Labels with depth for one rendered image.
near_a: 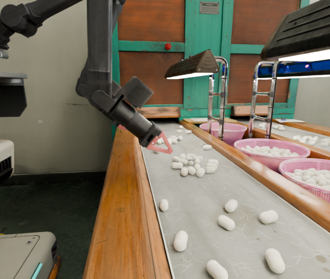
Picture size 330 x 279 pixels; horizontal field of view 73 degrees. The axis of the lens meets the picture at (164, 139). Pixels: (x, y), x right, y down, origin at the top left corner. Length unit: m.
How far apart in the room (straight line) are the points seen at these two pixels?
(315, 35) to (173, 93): 1.26
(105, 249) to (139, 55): 1.29
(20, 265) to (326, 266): 1.07
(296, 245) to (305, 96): 2.56
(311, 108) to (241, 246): 2.67
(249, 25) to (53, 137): 1.98
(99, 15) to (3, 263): 1.04
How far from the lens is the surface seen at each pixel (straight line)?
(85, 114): 2.36
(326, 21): 0.35
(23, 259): 1.23
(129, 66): 1.51
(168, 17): 1.59
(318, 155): 0.98
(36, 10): 1.05
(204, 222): 0.47
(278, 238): 0.47
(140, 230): 0.40
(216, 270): 0.36
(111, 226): 0.42
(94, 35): 0.59
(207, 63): 0.76
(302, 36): 0.36
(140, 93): 0.58
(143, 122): 0.60
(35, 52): 2.47
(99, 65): 0.58
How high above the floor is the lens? 1.00
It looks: 14 degrees down
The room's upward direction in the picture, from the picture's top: straight up
